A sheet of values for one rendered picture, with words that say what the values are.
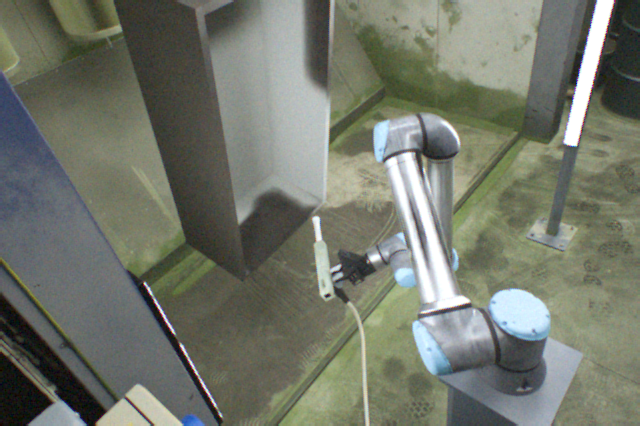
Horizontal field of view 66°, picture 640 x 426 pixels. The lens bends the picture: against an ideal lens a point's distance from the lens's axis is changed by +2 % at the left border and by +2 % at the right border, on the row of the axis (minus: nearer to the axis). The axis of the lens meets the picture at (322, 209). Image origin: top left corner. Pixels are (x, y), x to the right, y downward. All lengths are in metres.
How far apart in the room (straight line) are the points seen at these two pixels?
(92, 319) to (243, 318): 1.56
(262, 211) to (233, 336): 0.63
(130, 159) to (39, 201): 1.99
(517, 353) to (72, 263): 1.06
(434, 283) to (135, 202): 1.91
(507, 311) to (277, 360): 1.28
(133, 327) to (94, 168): 1.79
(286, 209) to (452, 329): 1.26
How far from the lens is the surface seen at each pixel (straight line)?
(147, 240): 2.84
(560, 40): 3.28
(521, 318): 1.38
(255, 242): 2.26
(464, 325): 1.35
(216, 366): 2.44
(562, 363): 1.65
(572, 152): 2.57
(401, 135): 1.45
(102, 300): 1.06
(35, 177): 0.90
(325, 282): 1.90
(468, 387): 1.56
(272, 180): 2.52
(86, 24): 2.62
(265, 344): 2.43
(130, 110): 2.96
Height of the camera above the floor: 2.00
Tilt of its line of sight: 40 degrees down
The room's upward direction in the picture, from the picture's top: 11 degrees counter-clockwise
